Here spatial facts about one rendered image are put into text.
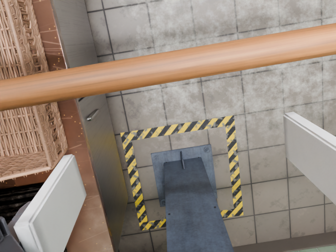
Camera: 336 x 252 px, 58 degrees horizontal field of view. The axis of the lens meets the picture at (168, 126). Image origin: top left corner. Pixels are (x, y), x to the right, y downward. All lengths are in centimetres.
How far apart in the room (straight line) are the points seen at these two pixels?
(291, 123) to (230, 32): 136
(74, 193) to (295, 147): 13
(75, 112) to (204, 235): 57
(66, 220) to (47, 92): 17
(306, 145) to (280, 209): 172
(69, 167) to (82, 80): 13
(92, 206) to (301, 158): 95
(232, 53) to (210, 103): 126
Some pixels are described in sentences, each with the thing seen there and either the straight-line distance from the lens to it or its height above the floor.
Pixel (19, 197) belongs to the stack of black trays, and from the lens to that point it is 103.
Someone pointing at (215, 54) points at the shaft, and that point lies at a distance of 29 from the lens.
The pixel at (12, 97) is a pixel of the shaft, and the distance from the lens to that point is 32.
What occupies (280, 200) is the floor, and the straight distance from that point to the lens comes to 186.
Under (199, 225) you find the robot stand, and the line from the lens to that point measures 110.
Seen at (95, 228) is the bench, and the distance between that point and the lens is 113.
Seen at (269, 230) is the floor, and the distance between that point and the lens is 194.
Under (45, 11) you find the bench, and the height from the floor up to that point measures 58.
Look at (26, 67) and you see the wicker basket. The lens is 84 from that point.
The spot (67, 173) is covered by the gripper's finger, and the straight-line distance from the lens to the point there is 18.
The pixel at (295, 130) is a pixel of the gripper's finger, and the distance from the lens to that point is 18.
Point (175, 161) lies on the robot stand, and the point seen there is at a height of 2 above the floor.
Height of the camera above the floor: 149
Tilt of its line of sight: 74 degrees down
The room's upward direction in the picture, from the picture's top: 174 degrees clockwise
